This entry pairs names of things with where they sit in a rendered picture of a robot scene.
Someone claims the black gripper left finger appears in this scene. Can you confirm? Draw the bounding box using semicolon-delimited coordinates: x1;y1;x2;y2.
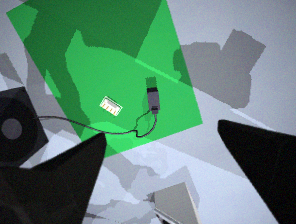
0;133;107;224

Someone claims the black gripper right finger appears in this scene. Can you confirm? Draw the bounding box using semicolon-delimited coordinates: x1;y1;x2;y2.
217;119;296;224

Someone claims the green circuit board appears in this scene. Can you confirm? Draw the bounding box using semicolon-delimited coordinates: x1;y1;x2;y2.
6;0;203;158

